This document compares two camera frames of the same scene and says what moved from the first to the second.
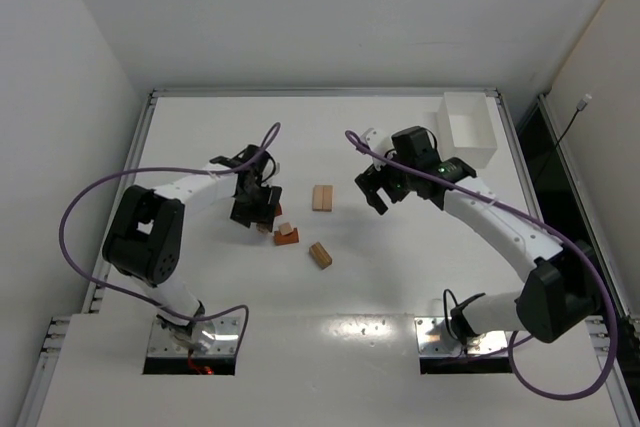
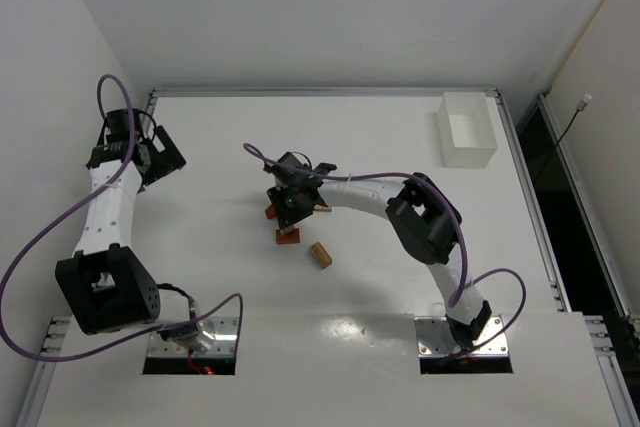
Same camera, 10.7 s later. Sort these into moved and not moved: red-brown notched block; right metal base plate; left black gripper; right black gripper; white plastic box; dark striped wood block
Moved: right black gripper; left black gripper
Not moved: right metal base plate; white plastic box; dark striped wood block; red-brown notched block
